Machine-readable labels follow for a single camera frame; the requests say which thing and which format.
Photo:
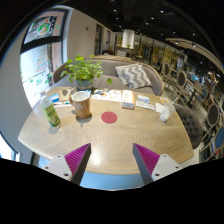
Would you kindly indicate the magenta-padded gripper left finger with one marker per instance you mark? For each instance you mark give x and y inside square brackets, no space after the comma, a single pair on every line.
[71,162]

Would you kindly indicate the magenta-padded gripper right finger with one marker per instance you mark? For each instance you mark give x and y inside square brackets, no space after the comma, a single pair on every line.
[151,162]

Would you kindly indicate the clear plastic cup with straw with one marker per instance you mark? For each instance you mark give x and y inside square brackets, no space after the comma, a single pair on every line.
[166,112]

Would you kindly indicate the green-labelled drink bottle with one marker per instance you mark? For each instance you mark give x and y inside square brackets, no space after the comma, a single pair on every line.
[50,113]

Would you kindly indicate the grey tufted chair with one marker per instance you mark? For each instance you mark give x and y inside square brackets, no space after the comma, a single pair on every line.
[190,124]

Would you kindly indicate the white paper napkin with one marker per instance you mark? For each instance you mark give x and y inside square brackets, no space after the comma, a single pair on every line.
[160,107]

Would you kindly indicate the brown paper cup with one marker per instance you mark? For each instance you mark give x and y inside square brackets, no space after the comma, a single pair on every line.
[81,104]

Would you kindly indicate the round red coaster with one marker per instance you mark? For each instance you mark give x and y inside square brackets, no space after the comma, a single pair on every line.
[109,117]

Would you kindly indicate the white leaflet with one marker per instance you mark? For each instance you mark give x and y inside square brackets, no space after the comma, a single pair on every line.
[145,102]

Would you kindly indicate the blue card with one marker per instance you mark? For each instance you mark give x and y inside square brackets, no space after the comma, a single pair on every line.
[54,98]

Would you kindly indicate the open white brochure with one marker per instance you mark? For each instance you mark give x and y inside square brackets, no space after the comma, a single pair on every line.
[107,95]

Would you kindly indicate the row of wooden chairs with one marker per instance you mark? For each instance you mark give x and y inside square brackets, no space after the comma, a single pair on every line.
[196,100]

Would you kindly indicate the grey zigzag cushion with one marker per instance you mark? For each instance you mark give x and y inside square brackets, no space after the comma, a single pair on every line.
[133,75]

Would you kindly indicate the potted green plant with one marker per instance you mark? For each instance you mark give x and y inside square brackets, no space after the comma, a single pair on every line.
[82,71]

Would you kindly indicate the grey curved sofa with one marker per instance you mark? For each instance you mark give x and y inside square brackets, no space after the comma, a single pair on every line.
[110,75]

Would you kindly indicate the white cylindrical pendant lamp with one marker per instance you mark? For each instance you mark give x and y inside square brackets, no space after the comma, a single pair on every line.
[128,38]

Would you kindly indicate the framed food poster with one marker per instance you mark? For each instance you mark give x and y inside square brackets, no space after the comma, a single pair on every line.
[45,28]

